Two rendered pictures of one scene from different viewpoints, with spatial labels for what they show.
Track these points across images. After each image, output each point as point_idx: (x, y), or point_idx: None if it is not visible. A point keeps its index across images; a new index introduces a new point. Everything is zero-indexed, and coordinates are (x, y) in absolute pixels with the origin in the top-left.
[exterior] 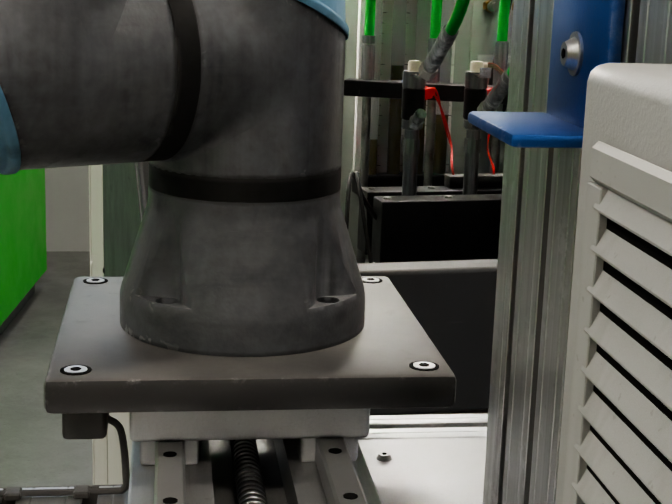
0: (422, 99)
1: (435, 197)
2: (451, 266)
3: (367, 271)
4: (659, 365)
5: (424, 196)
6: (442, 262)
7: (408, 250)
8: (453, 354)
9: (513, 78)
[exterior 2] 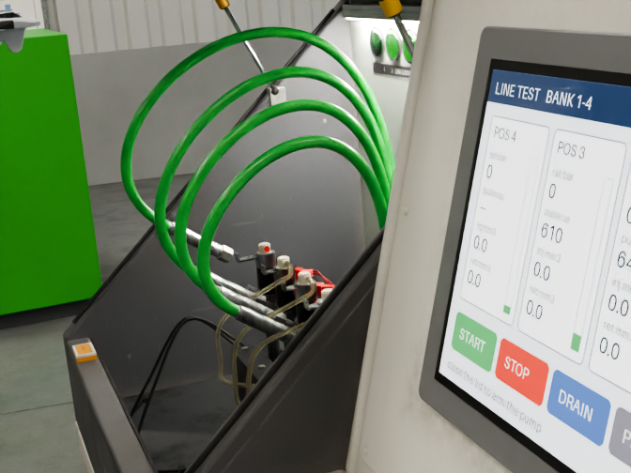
0: (260, 277)
1: (259, 362)
2: (98, 402)
3: (83, 379)
4: None
5: (262, 358)
6: (110, 398)
7: (241, 395)
8: (100, 465)
9: None
